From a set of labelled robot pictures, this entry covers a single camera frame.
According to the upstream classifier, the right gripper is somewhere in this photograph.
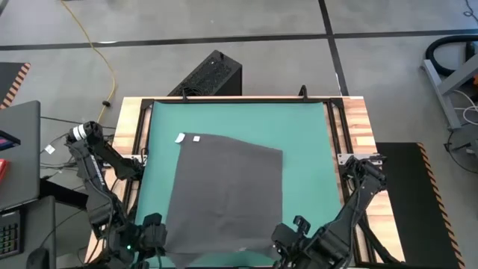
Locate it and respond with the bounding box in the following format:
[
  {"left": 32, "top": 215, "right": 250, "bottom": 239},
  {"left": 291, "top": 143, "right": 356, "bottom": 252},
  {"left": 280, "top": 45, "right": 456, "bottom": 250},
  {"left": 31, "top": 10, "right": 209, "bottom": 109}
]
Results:
[{"left": 270, "top": 215, "right": 322, "bottom": 265}]

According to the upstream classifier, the grey woven towel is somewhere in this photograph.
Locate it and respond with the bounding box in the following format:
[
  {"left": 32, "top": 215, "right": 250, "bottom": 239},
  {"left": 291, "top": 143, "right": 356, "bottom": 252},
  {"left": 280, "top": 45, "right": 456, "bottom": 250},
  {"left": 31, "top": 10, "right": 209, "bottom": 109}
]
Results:
[{"left": 164, "top": 132, "right": 284, "bottom": 269}]

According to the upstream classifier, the dark grey desk top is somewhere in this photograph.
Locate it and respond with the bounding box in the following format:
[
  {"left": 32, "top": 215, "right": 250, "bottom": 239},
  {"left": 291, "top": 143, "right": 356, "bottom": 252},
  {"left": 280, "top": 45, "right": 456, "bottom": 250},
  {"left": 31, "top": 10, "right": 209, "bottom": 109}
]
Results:
[{"left": 0, "top": 196, "right": 57, "bottom": 269}]

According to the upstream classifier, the black computer mouse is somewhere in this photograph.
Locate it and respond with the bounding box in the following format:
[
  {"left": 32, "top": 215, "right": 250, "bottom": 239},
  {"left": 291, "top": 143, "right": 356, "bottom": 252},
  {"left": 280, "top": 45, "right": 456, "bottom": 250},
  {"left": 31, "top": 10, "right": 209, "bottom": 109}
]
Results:
[{"left": 25, "top": 247, "right": 51, "bottom": 269}]

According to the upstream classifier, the large black hazard-striped floor mat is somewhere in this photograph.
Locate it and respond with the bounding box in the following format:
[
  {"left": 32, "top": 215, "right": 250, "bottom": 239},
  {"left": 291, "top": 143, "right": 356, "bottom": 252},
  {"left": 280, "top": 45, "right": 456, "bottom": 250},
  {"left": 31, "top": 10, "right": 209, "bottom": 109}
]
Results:
[{"left": 374, "top": 141, "right": 466, "bottom": 269}]

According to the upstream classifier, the wooden table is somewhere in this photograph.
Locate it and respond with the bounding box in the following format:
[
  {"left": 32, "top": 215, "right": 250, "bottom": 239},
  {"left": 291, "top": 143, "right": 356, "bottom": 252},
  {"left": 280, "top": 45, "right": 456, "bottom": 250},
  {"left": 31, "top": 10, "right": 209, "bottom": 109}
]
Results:
[{"left": 84, "top": 96, "right": 407, "bottom": 265}]

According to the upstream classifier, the green table mat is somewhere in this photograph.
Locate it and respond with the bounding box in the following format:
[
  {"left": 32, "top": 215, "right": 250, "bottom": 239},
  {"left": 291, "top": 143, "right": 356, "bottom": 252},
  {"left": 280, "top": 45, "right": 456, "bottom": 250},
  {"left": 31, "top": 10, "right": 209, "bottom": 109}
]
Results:
[{"left": 126, "top": 101, "right": 351, "bottom": 268}]

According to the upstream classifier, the black keyboard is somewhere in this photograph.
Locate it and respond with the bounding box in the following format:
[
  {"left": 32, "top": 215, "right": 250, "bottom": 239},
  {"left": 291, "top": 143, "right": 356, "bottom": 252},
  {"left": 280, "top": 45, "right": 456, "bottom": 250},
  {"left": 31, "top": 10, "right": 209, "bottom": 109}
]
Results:
[{"left": 0, "top": 208, "right": 24, "bottom": 259}]

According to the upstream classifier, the light grey desk top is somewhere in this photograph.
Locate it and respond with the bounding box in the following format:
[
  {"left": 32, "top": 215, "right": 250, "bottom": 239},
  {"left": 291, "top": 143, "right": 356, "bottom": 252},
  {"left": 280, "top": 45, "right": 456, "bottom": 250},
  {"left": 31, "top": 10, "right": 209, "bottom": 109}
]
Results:
[{"left": 0, "top": 99, "right": 41, "bottom": 212}]

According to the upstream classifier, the black computer tower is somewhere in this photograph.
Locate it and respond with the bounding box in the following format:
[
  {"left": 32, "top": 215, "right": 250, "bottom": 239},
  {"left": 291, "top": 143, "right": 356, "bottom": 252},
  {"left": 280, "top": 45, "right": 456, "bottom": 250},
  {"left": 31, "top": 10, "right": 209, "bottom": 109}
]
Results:
[{"left": 167, "top": 49, "right": 243, "bottom": 97}]

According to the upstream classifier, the black tablet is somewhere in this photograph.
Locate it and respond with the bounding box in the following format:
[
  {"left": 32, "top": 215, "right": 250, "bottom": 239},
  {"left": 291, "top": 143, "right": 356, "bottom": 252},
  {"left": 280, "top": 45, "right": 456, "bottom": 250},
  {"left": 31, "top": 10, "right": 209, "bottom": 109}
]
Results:
[{"left": 0, "top": 129, "right": 22, "bottom": 152}]

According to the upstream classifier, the grey round stand base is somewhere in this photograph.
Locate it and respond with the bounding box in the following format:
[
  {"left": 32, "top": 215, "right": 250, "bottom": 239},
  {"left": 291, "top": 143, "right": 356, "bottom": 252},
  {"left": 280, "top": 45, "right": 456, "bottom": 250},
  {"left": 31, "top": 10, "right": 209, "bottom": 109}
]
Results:
[{"left": 446, "top": 125, "right": 478, "bottom": 173}]

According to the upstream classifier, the grey metal stand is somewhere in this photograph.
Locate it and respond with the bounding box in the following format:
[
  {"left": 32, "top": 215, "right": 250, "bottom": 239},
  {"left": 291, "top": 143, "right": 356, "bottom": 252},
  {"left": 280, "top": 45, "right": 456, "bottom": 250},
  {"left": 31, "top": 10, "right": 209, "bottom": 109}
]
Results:
[{"left": 420, "top": 52, "right": 478, "bottom": 130}]

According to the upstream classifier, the small black hazard-striped floor mat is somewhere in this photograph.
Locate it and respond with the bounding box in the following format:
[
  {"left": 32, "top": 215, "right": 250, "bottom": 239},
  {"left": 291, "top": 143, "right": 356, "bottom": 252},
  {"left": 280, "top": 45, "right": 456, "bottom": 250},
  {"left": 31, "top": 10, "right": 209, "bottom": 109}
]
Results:
[{"left": 0, "top": 61, "right": 32, "bottom": 111}]

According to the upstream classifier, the silver arm base bracket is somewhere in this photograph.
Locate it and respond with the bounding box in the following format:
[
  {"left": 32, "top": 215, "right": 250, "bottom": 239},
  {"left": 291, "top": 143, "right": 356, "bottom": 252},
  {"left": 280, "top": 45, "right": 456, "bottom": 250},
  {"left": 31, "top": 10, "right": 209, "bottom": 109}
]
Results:
[
  {"left": 338, "top": 152, "right": 384, "bottom": 165},
  {"left": 111, "top": 153, "right": 147, "bottom": 165}
]

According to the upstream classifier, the black aluminium table frame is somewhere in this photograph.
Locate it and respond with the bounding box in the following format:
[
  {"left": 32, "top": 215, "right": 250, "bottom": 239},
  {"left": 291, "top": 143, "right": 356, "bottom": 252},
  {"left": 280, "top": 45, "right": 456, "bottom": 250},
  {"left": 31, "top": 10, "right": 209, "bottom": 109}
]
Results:
[{"left": 110, "top": 84, "right": 403, "bottom": 269}]

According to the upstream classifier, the yellow cable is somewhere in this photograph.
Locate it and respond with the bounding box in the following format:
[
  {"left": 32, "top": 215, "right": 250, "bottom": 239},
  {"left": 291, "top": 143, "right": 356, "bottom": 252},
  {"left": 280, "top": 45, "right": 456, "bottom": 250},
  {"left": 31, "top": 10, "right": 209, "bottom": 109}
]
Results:
[{"left": 59, "top": 0, "right": 117, "bottom": 124}]

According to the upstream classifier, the black vacuum hose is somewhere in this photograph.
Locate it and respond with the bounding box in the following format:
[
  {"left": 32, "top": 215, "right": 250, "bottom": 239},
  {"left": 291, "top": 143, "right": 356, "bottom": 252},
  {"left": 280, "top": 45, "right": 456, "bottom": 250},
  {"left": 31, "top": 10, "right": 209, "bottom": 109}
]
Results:
[{"left": 425, "top": 34, "right": 478, "bottom": 78}]

